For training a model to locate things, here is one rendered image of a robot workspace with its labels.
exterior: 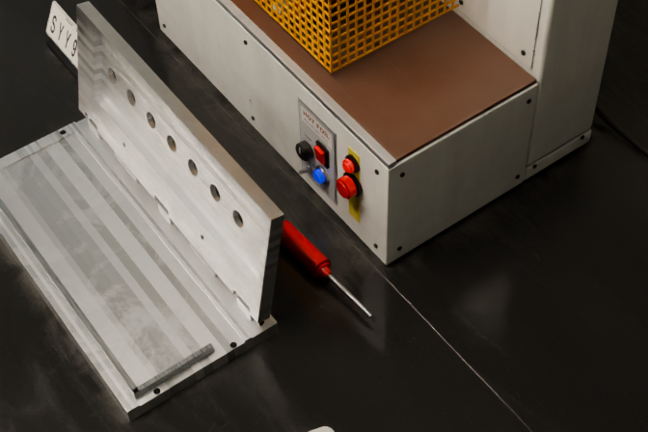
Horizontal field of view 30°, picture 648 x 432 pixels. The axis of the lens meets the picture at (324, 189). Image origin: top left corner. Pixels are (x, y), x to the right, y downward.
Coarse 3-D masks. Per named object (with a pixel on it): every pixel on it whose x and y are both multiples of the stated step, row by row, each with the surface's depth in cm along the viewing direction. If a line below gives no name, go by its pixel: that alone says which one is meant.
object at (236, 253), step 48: (96, 48) 154; (96, 96) 160; (144, 96) 149; (144, 144) 154; (192, 144) 142; (192, 192) 147; (240, 192) 134; (192, 240) 149; (240, 240) 141; (240, 288) 142
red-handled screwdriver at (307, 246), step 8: (288, 224) 154; (288, 232) 152; (296, 232) 152; (288, 240) 152; (296, 240) 152; (304, 240) 152; (288, 248) 152; (296, 248) 151; (304, 248) 151; (312, 248) 151; (296, 256) 151; (304, 256) 150; (312, 256) 150; (320, 256) 150; (304, 264) 151; (312, 264) 150; (320, 264) 150; (328, 264) 150; (312, 272) 150; (320, 272) 150; (328, 272) 149; (336, 280) 149; (344, 288) 148; (352, 296) 147; (360, 304) 146; (368, 312) 146
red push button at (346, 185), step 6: (348, 174) 146; (342, 180) 145; (348, 180) 145; (354, 180) 146; (342, 186) 145; (348, 186) 145; (354, 186) 145; (360, 186) 145; (342, 192) 146; (348, 192) 146; (354, 192) 146; (360, 192) 146; (348, 198) 146
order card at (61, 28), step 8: (56, 8) 177; (56, 16) 177; (64, 16) 175; (48, 24) 179; (56, 24) 177; (64, 24) 176; (72, 24) 174; (48, 32) 179; (56, 32) 178; (64, 32) 176; (72, 32) 174; (56, 40) 178; (64, 40) 176; (72, 40) 175; (64, 48) 177; (72, 48) 175; (72, 56) 175
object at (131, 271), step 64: (64, 128) 166; (0, 192) 159; (64, 192) 159; (128, 192) 158; (64, 256) 152; (128, 256) 152; (192, 256) 151; (64, 320) 145; (128, 320) 145; (192, 320) 145
